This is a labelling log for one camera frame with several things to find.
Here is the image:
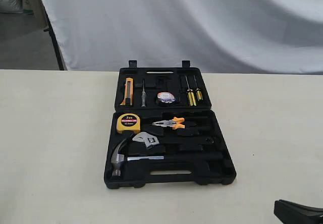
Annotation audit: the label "black adjustable wrench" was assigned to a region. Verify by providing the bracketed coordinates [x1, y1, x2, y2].
[132, 132, 218, 149]

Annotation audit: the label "black electrical tape roll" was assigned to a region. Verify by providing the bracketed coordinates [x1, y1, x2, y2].
[156, 92, 176, 105]

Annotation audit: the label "steel claw hammer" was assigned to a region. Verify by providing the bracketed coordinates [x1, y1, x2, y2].
[110, 139, 224, 176]

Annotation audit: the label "black plastic tool case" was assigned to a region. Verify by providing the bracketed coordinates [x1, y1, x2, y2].
[103, 60, 236, 189]

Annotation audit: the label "small yellow black screwdriver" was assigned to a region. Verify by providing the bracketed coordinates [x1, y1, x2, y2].
[193, 75, 203, 101]

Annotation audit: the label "large yellow black screwdriver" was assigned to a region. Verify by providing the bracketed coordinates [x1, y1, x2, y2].
[185, 75, 197, 106]

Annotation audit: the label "yellow tape measure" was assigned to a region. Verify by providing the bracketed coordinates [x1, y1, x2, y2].
[116, 113, 141, 134]

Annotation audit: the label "grey tester screwdriver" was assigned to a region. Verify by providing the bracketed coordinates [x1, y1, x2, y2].
[141, 79, 146, 107]

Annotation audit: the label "white backdrop cloth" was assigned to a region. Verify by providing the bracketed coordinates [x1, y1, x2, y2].
[42, 0, 322, 74]

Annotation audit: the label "yellow utility knife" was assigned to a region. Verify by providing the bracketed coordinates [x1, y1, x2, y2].
[120, 77, 134, 106]

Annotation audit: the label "black backdrop stand pole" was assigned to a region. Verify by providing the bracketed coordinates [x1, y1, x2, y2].
[43, 11, 65, 71]

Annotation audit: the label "brown cardboard box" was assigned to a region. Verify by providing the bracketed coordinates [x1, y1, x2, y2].
[23, 0, 48, 28]

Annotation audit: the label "orange handled pliers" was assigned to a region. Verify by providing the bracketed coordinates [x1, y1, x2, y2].
[152, 117, 185, 130]

